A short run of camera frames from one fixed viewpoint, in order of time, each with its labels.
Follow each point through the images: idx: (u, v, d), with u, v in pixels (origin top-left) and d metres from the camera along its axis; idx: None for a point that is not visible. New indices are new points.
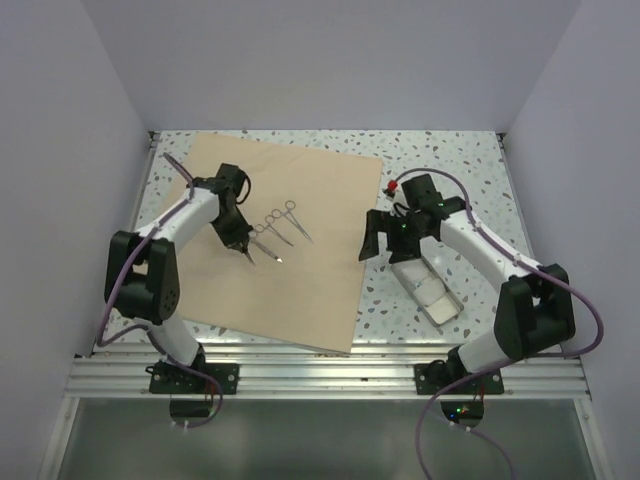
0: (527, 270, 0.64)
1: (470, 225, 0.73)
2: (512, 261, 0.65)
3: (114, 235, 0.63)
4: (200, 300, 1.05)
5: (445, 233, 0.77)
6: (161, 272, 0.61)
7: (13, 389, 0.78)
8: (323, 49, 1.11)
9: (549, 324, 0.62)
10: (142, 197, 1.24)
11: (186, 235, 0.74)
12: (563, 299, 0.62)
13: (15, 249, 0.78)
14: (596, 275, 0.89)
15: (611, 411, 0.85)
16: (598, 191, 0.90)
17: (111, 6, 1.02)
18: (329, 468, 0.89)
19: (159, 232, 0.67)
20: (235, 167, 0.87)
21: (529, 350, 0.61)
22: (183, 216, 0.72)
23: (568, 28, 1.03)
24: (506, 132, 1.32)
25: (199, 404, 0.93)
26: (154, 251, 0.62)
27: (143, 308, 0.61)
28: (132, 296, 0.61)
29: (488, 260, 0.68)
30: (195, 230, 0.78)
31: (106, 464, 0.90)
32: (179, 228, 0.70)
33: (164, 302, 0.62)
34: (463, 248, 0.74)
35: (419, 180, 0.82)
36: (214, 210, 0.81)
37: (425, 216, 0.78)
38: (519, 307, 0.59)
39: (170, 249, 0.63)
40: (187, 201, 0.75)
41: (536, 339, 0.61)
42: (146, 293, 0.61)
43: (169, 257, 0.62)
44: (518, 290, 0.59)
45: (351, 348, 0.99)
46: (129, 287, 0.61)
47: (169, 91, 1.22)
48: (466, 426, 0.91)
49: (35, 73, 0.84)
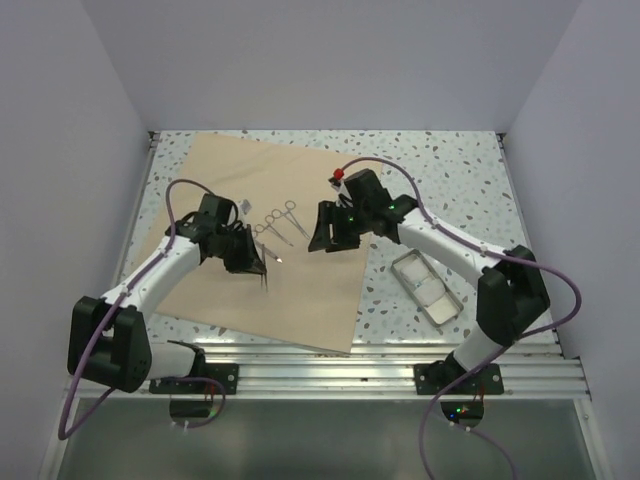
0: (495, 259, 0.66)
1: (428, 223, 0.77)
2: (480, 252, 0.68)
3: (77, 301, 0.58)
4: (200, 300, 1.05)
5: (407, 236, 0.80)
6: (127, 344, 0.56)
7: (13, 389, 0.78)
8: (323, 49, 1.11)
9: (527, 303, 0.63)
10: (141, 197, 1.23)
11: (162, 291, 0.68)
12: (533, 276, 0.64)
13: (15, 250, 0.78)
14: (596, 275, 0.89)
15: (611, 411, 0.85)
16: (598, 190, 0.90)
17: (110, 6, 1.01)
18: (329, 467, 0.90)
19: (127, 298, 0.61)
20: (217, 199, 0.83)
21: (517, 335, 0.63)
22: (156, 275, 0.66)
23: (568, 28, 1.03)
24: (506, 132, 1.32)
25: (199, 404, 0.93)
26: (119, 324, 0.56)
27: (111, 380, 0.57)
28: (99, 369, 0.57)
29: (456, 256, 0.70)
30: (172, 284, 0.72)
31: (106, 464, 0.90)
32: (150, 290, 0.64)
33: (133, 372, 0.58)
34: (427, 247, 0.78)
35: (362, 178, 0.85)
36: (194, 260, 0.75)
37: (379, 222, 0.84)
38: (499, 297, 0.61)
39: (137, 319, 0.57)
40: (163, 256, 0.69)
41: (520, 321, 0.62)
42: (113, 365, 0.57)
43: (136, 329, 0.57)
44: (494, 282, 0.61)
45: (351, 348, 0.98)
46: (96, 356, 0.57)
47: (169, 90, 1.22)
48: (466, 426, 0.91)
49: (35, 73, 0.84)
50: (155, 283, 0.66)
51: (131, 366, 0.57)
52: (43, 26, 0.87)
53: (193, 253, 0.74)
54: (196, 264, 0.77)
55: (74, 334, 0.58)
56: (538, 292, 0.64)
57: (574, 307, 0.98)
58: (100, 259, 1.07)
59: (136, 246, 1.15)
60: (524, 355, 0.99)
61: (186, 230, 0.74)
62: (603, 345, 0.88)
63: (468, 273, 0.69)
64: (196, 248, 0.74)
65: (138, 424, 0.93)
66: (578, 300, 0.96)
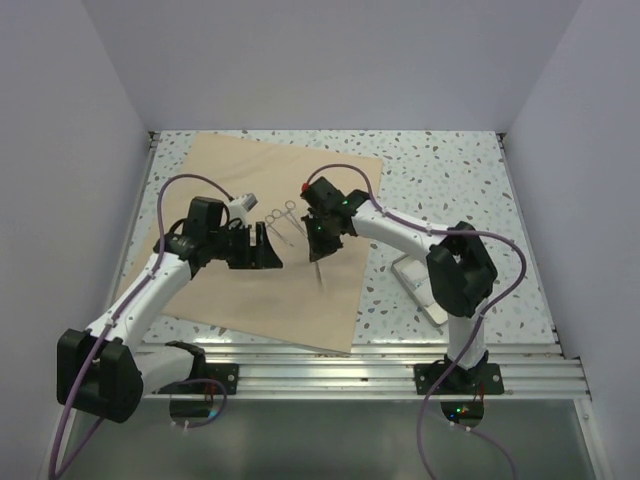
0: (441, 236, 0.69)
1: (379, 213, 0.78)
2: (426, 232, 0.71)
3: (62, 336, 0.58)
4: (201, 299, 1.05)
5: (360, 227, 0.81)
6: (114, 378, 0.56)
7: (12, 389, 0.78)
8: (324, 49, 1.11)
9: (475, 274, 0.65)
10: (142, 197, 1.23)
11: (150, 317, 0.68)
12: (477, 246, 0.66)
13: (15, 250, 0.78)
14: (599, 275, 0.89)
15: (612, 411, 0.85)
16: (599, 190, 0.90)
17: (110, 6, 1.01)
18: (330, 467, 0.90)
19: (112, 331, 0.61)
20: (205, 203, 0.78)
21: (469, 305, 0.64)
22: (143, 299, 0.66)
23: (569, 28, 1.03)
24: (506, 132, 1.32)
25: (199, 404, 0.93)
26: (104, 359, 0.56)
27: (103, 409, 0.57)
28: (89, 399, 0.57)
29: (406, 240, 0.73)
30: (165, 303, 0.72)
31: (106, 465, 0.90)
32: (137, 317, 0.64)
33: (121, 403, 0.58)
34: (378, 235, 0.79)
35: (316, 185, 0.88)
36: (185, 277, 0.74)
37: (335, 218, 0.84)
38: (448, 270, 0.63)
39: (124, 353, 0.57)
40: (151, 277, 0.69)
41: (471, 291, 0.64)
42: (102, 397, 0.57)
43: (123, 362, 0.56)
44: (441, 256, 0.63)
45: (351, 348, 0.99)
46: (85, 388, 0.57)
47: (169, 91, 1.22)
48: (466, 426, 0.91)
49: (34, 72, 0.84)
50: (142, 307, 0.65)
51: (119, 398, 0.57)
52: (43, 25, 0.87)
53: (183, 270, 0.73)
54: (188, 279, 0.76)
55: (63, 366, 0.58)
56: (485, 261, 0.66)
57: (574, 308, 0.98)
58: (100, 259, 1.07)
59: (136, 246, 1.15)
60: (524, 355, 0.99)
61: (175, 246, 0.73)
62: (602, 344, 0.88)
63: (422, 255, 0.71)
64: (186, 264, 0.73)
65: (138, 424, 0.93)
66: (580, 300, 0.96)
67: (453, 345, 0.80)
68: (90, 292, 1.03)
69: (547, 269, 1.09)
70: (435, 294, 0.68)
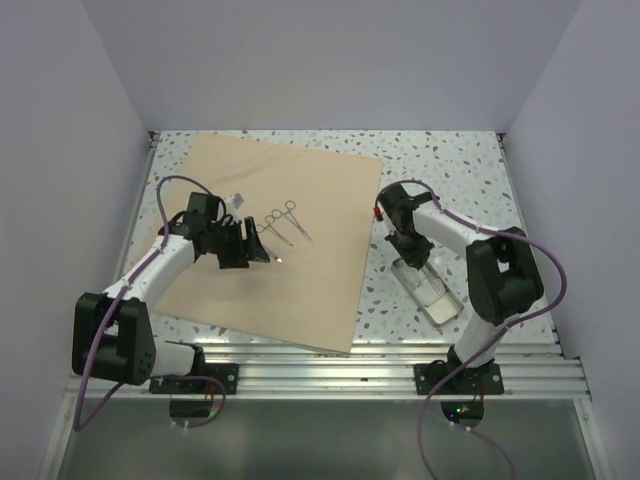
0: (488, 234, 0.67)
1: (438, 209, 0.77)
2: (475, 230, 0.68)
3: (79, 299, 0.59)
4: (201, 299, 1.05)
5: (419, 222, 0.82)
6: (133, 335, 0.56)
7: (13, 389, 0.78)
8: (324, 49, 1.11)
9: (516, 283, 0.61)
10: (142, 197, 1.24)
11: (160, 287, 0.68)
12: (524, 254, 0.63)
13: (16, 249, 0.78)
14: (598, 275, 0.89)
15: (612, 411, 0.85)
16: (599, 191, 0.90)
17: (110, 6, 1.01)
18: (329, 467, 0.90)
19: (129, 292, 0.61)
20: (204, 196, 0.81)
21: (502, 312, 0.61)
22: (155, 269, 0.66)
23: (568, 28, 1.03)
24: (505, 132, 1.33)
25: (199, 403, 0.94)
26: (123, 315, 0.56)
27: (118, 374, 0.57)
28: (105, 364, 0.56)
29: (454, 234, 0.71)
30: (171, 281, 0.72)
31: (106, 464, 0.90)
32: (150, 283, 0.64)
33: (138, 365, 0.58)
34: (434, 230, 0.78)
35: (392, 189, 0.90)
36: (189, 257, 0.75)
37: (399, 213, 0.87)
38: (485, 264, 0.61)
39: (141, 310, 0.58)
40: (159, 252, 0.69)
41: (506, 299, 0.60)
42: (120, 358, 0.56)
43: (141, 319, 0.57)
44: (481, 251, 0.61)
45: (351, 348, 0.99)
46: (102, 352, 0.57)
47: (169, 91, 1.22)
48: (466, 426, 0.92)
49: (34, 73, 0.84)
50: (154, 276, 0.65)
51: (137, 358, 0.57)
52: (43, 26, 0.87)
53: (188, 248, 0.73)
54: (191, 261, 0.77)
55: (79, 331, 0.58)
56: (531, 274, 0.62)
57: (574, 308, 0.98)
58: (100, 260, 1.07)
59: (136, 245, 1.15)
60: (524, 355, 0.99)
61: (178, 230, 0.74)
62: (602, 344, 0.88)
63: None
64: (190, 246, 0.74)
65: (138, 423, 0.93)
66: (579, 300, 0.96)
67: (464, 345, 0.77)
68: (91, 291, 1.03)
69: (546, 269, 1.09)
70: (471, 294, 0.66)
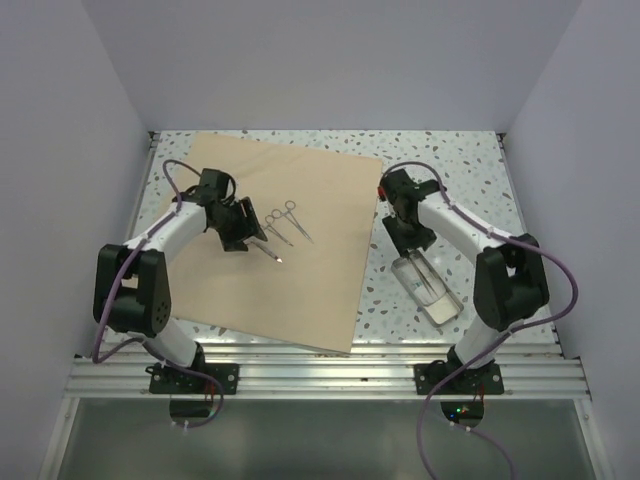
0: (500, 240, 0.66)
1: (446, 205, 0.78)
2: (486, 234, 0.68)
3: (102, 249, 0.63)
4: (202, 299, 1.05)
5: (425, 217, 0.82)
6: (152, 283, 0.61)
7: (13, 389, 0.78)
8: (324, 50, 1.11)
9: (523, 291, 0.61)
10: (142, 197, 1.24)
11: (175, 245, 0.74)
12: (533, 264, 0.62)
13: (17, 250, 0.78)
14: (597, 275, 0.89)
15: (612, 411, 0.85)
16: (599, 190, 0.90)
17: (110, 7, 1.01)
18: (329, 467, 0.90)
19: (147, 243, 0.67)
20: (216, 172, 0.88)
21: (507, 320, 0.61)
22: (171, 227, 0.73)
23: (568, 28, 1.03)
24: (506, 132, 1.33)
25: (199, 403, 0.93)
26: (144, 263, 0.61)
27: (135, 321, 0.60)
28: (124, 310, 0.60)
29: (463, 235, 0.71)
30: (184, 243, 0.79)
31: (106, 464, 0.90)
32: (167, 239, 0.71)
33: (156, 314, 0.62)
34: (440, 227, 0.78)
35: (395, 174, 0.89)
36: (200, 223, 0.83)
37: (403, 202, 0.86)
38: (495, 274, 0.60)
39: (159, 260, 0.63)
40: (175, 214, 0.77)
41: (512, 306, 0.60)
42: (138, 305, 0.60)
43: (159, 268, 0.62)
44: (491, 258, 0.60)
45: (351, 348, 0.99)
46: (121, 299, 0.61)
47: (169, 92, 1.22)
48: (466, 426, 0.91)
49: (34, 74, 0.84)
50: (171, 232, 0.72)
51: (154, 305, 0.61)
52: (43, 26, 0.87)
53: (200, 214, 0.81)
54: (202, 228, 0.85)
55: (101, 278, 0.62)
56: (538, 282, 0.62)
57: (574, 308, 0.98)
58: None
59: None
60: (524, 355, 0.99)
61: (191, 198, 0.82)
62: (602, 344, 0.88)
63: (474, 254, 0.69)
64: (201, 212, 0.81)
65: (138, 423, 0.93)
66: (578, 299, 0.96)
67: (465, 346, 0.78)
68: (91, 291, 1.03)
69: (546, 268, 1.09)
70: (474, 298, 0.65)
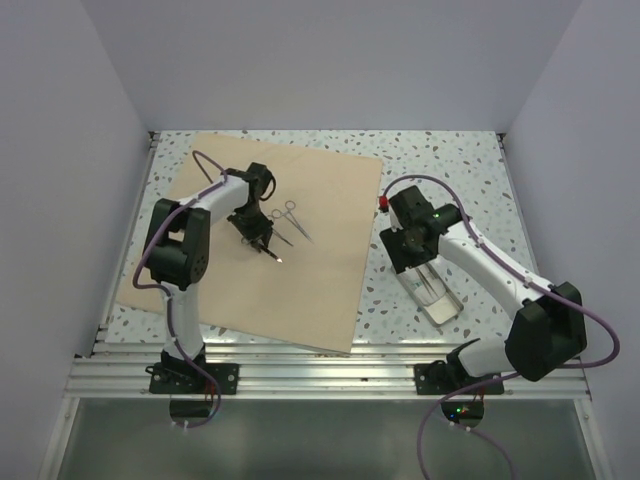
0: (539, 292, 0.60)
1: (472, 240, 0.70)
2: (523, 282, 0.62)
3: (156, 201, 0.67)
4: (202, 299, 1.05)
5: (445, 249, 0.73)
6: (198, 235, 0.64)
7: (13, 390, 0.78)
8: (324, 50, 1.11)
9: (562, 342, 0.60)
10: (142, 197, 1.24)
11: (216, 215, 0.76)
12: (575, 318, 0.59)
13: (16, 249, 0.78)
14: (597, 276, 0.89)
15: (611, 412, 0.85)
16: (599, 191, 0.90)
17: (110, 8, 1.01)
18: (329, 467, 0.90)
19: (197, 204, 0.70)
20: (264, 167, 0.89)
21: (545, 370, 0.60)
22: (217, 196, 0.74)
23: (568, 28, 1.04)
24: (506, 132, 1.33)
25: (199, 404, 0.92)
26: (193, 218, 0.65)
27: (176, 269, 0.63)
28: (167, 257, 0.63)
29: (496, 280, 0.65)
30: (226, 210, 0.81)
31: (106, 464, 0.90)
32: (214, 203, 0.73)
33: (195, 267, 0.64)
34: (463, 262, 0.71)
35: (408, 194, 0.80)
36: (244, 196, 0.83)
37: (419, 228, 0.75)
38: (537, 331, 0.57)
39: (206, 218, 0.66)
40: (223, 184, 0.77)
41: (551, 360, 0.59)
42: (180, 253, 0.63)
43: (205, 225, 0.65)
44: (534, 316, 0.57)
45: (351, 348, 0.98)
46: (164, 248, 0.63)
47: (169, 91, 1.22)
48: (466, 426, 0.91)
49: (34, 72, 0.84)
50: (218, 199, 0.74)
51: (196, 256, 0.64)
52: (43, 25, 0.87)
53: (243, 190, 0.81)
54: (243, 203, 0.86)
55: (150, 225, 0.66)
56: (577, 335, 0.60)
57: None
58: (99, 260, 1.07)
59: (136, 246, 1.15)
60: None
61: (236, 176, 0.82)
62: (603, 345, 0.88)
63: (508, 303, 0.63)
64: (246, 187, 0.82)
65: (138, 423, 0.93)
66: None
67: (472, 351, 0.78)
68: (90, 291, 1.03)
69: (546, 269, 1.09)
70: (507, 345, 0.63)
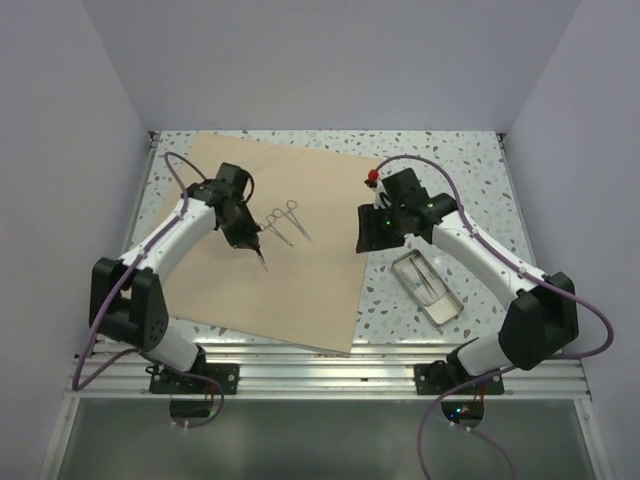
0: (533, 282, 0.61)
1: (467, 230, 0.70)
2: (517, 272, 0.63)
3: (98, 264, 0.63)
4: (202, 299, 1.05)
5: (440, 239, 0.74)
6: (144, 305, 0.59)
7: (13, 389, 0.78)
8: (324, 50, 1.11)
9: (554, 331, 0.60)
10: (142, 197, 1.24)
11: (176, 255, 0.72)
12: (567, 307, 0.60)
13: (16, 248, 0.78)
14: (597, 276, 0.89)
15: (612, 412, 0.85)
16: (599, 191, 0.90)
17: (110, 8, 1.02)
18: (328, 467, 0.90)
19: (144, 260, 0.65)
20: (235, 168, 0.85)
21: (538, 359, 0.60)
22: (170, 239, 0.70)
23: (568, 28, 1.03)
24: (506, 132, 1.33)
25: (199, 404, 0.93)
26: (136, 284, 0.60)
27: (129, 338, 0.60)
28: (117, 327, 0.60)
29: (490, 270, 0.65)
30: (190, 245, 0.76)
31: (105, 465, 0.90)
32: (166, 251, 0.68)
33: (150, 331, 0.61)
34: (458, 252, 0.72)
35: (402, 177, 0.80)
36: (210, 222, 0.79)
37: (413, 219, 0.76)
38: (532, 321, 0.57)
39: (153, 280, 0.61)
40: (179, 219, 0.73)
41: (543, 348, 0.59)
42: (130, 323, 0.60)
43: (153, 289, 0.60)
44: (528, 306, 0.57)
45: (351, 348, 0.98)
46: (115, 315, 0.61)
47: (169, 92, 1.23)
48: (466, 426, 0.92)
49: (34, 73, 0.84)
50: (170, 244, 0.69)
51: (146, 327, 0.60)
52: (44, 25, 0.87)
53: (207, 215, 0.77)
54: (211, 227, 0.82)
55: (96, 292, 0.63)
56: (568, 324, 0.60)
57: None
58: (100, 260, 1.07)
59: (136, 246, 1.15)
60: None
61: (200, 194, 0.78)
62: (603, 346, 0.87)
63: (502, 293, 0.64)
64: (210, 211, 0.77)
65: (137, 423, 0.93)
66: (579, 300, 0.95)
67: (471, 350, 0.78)
68: None
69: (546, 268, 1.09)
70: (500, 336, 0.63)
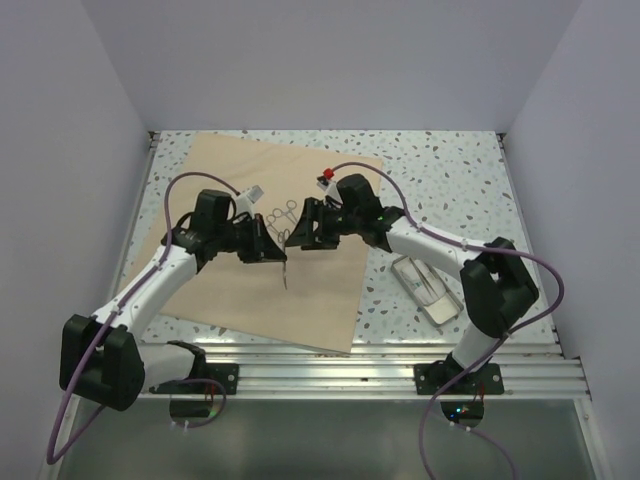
0: (477, 251, 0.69)
1: (414, 228, 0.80)
2: (462, 247, 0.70)
3: (69, 321, 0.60)
4: (202, 299, 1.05)
5: (396, 244, 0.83)
6: (117, 366, 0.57)
7: (13, 390, 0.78)
8: (324, 49, 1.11)
9: (512, 293, 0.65)
10: (142, 197, 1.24)
11: (156, 305, 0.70)
12: (517, 268, 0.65)
13: (16, 248, 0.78)
14: (597, 276, 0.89)
15: (612, 412, 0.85)
16: (598, 191, 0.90)
17: (110, 8, 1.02)
18: (328, 467, 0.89)
19: (118, 317, 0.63)
20: (212, 199, 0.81)
21: (506, 324, 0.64)
22: (146, 292, 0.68)
23: (569, 28, 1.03)
24: (506, 132, 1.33)
25: (199, 404, 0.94)
26: (108, 345, 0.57)
27: (104, 397, 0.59)
28: (91, 387, 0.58)
29: (439, 252, 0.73)
30: (170, 294, 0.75)
31: (105, 465, 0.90)
32: (142, 306, 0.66)
33: (125, 390, 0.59)
34: (412, 249, 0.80)
35: (357, 187, 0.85)
36: (192, 269, 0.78)
37: (371, 234, 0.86)
38: (483, 286, 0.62)
39: (127, 340, 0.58)
40: (157, 268, 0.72)
41: (506, 310, 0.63)
42: (104, 383, 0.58)
43: (126, 349, 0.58)
44: (476, 272, 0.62)
45: (351, 348, 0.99)
46: (88, 374, 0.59)
47: (169, 92, 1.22)
48: (466, 426, 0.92)
49: (34, 73, 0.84)
50: (146, 298, 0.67)
51: (120, 387, 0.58)
52: (44, 25, 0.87)
53: (188, 262, 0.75)
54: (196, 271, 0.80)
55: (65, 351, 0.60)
56: (523, 282, 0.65)
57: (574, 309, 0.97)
58: (100, 260, 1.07)
59: (136, 246, 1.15)
60: (524, 355, 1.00)
61: (182, 239, 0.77)
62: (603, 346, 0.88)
63: (455, 269, 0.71)
64: (193, 257, 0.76)
65: (137, 424, 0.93)
66: (578, 300, 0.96)
67: (461, 347, 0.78)
68: (91, 290, 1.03)
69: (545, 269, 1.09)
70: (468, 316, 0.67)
